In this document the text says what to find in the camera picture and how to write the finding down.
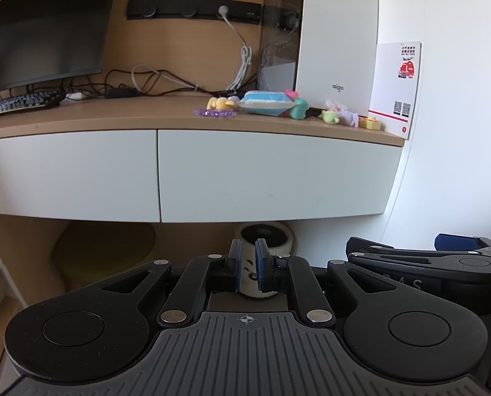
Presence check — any yellow round stool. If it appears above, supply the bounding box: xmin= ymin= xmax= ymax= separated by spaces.
xmin=52 ymin=221 xmax=157 ymax=289

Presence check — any right white drawer front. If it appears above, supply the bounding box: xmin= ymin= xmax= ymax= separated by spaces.
xmin=158 ymin=130 xmax=402 ymax=223

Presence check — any white drawer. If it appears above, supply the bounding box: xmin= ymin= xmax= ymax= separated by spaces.
xmin=0 ymin=131 xmax=160 ymax=223
xmin=158 ymin=130 xmax=402 ymax=223

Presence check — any left white drawer front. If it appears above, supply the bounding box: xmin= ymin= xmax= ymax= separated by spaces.
xmin=0 ymin=131 xmax=160 ymax=223

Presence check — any small yellow toy block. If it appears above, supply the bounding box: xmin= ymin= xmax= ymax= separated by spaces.
xmin=358 ymin=116 xmax=381 ymax=131

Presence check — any green plush doll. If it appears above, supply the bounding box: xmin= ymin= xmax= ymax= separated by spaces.
xmin=320 ymin=110 xmax=340 ymax=125

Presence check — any lavender plush doll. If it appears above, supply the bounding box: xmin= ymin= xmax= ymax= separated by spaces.
xmin=337 ymin=110 xmax=359 ymax=128

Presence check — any pink teal plush toy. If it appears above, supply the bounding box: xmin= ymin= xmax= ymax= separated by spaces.
xmin=283 ymin=89 xmax=309 ymax=120

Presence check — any purple crystal ornament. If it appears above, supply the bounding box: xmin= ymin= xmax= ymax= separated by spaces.
xmin=194 ymin=108 xmax=237 ymax=118

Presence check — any yellow plush bunny doll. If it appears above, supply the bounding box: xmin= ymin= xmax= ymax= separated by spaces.
xmin=206 ymin=96 xmax=240 ymax=111

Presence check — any blue white wipes pack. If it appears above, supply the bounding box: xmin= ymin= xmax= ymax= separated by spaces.
xmin=238 ymin=90 xmax=296 ymax=117

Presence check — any white red printed card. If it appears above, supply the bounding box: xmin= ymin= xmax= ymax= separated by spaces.
xmin=368 ymin=41 xmax=422 ymax=140

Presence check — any white computer mouse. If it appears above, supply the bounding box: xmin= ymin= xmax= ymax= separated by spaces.
xmin=65 ymin=92 xmax=88 ymax=101

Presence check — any black keyboard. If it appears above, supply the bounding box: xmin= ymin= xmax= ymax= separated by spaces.
xmin=0 ymin=90 xmax=66 ymax=115

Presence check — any white computer tower case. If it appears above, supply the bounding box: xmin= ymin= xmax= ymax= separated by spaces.
xmin=258 ymin=0 xmax=379 ymax=114

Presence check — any black computer monitor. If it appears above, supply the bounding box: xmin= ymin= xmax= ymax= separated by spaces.
xmin=0 ymin=0 xmax=114 ymax=91

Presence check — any black cable bundle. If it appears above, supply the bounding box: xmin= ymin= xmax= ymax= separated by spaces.
xmin=26 ymin=67 xmax=230 ymax=100

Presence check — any white power cable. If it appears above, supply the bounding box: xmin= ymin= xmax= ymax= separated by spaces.
xmin=130 ymin=4 xmax=254 ymax=94

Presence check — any black wall power strip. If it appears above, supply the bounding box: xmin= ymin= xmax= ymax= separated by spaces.
xmin=125 ymin=0 xmax=262 ymax=25

